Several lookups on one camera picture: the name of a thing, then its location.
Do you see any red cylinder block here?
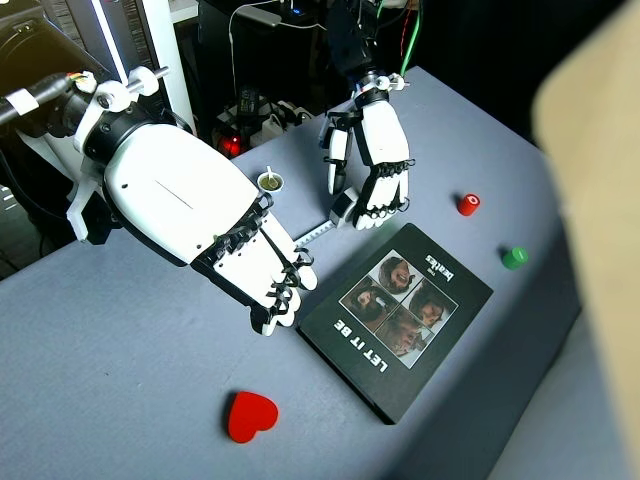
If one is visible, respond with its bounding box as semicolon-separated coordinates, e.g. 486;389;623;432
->
456;192;482;217

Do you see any green cable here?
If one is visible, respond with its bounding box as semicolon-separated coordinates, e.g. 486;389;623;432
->
399;0;422;74

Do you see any green cylinder block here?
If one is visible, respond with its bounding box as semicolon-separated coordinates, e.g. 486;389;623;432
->
501;245;530;271

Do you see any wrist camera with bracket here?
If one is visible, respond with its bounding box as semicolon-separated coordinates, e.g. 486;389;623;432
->
66;149;125;246

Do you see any red heart block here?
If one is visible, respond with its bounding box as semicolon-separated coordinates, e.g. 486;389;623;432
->
223;390;280;445

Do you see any black computer case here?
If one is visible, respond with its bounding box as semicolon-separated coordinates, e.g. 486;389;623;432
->
197;0;334;119

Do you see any black power adapter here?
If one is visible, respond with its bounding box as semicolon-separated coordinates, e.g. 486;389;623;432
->
237;84;259;120

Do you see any red black twisted cable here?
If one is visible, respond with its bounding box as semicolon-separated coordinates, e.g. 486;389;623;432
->
398;7;410;59

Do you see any white power strip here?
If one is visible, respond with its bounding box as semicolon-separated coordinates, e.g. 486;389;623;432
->
215;98;317;151

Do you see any red glowing light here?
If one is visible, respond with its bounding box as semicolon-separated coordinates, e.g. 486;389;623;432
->
219;132;247;160

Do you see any thin white cable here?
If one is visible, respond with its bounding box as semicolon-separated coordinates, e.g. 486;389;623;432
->
227;0;329;96

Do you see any black Let It Be book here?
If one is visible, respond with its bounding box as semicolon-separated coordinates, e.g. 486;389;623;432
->
295;223;495;425

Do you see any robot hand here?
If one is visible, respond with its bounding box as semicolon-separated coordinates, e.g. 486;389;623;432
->
102;123;320;338
318;96;416;231

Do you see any beige blurred panel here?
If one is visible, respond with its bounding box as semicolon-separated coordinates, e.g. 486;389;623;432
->
532;0;640;480

